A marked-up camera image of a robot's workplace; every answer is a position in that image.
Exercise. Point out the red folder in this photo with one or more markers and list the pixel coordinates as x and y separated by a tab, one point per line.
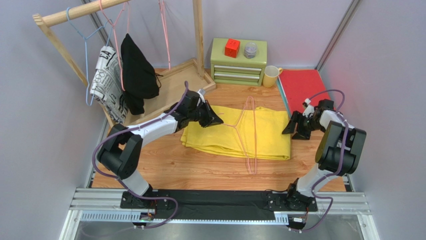
297	85

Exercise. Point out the wooden clothes rack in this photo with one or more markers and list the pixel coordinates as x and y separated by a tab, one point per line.
191	71

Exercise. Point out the yellow trousers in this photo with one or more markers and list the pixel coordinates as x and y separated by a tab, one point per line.
254	134

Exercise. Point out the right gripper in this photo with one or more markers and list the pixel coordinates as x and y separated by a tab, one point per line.
304	122

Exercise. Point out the black base cloth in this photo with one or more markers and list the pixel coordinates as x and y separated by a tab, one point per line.
217	204

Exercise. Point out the black garment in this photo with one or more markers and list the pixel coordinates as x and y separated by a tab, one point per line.
140	80

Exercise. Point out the blue wire hanger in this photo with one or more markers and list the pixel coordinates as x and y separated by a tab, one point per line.
90	69

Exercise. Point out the white patterned garment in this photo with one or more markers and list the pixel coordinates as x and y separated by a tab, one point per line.
106	85

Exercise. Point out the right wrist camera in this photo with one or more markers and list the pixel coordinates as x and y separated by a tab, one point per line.
308	108

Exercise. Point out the yellow mug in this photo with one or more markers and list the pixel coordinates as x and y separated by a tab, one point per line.
271	74

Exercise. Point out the red cube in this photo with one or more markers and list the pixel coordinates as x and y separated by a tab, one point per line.
232	48

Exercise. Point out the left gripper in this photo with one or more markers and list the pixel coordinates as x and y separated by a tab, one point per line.
212	118

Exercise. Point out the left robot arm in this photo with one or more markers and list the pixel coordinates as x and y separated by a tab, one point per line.
121	150

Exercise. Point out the aluminium base frame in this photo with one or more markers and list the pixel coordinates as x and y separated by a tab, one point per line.
103	205

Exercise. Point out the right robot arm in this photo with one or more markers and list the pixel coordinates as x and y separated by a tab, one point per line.
338	153

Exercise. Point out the green mini drawer chest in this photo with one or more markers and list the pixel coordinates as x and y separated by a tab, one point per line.
239	70

